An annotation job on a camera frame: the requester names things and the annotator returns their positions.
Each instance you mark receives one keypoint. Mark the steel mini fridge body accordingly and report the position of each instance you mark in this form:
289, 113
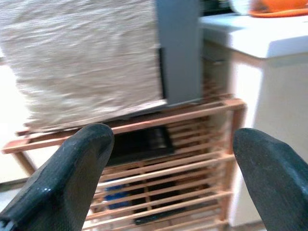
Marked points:
79, 60

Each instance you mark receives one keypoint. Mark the blue flat box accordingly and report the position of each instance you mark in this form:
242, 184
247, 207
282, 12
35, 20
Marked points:
118, 195

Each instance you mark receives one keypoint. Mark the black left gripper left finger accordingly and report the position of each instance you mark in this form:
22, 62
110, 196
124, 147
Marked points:
60, 183

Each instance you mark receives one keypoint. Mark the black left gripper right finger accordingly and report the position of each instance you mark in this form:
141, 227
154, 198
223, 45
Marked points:
276, 183

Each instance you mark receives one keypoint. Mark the grey mini fridge door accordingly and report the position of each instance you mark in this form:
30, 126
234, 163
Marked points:
180, 48

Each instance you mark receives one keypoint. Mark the orange plastic dish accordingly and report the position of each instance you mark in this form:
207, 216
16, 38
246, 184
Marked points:
276, 7

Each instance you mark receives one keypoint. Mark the wooden slatted rack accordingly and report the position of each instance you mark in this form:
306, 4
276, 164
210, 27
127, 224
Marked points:
234, 120

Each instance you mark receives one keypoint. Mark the white topped cream counter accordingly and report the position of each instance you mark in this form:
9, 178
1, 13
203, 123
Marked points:
284, 108

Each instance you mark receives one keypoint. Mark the white bowl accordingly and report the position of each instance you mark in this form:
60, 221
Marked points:
239, 4

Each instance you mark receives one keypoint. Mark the black flat tray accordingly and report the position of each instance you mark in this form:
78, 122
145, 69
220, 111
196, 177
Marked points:
144, 144

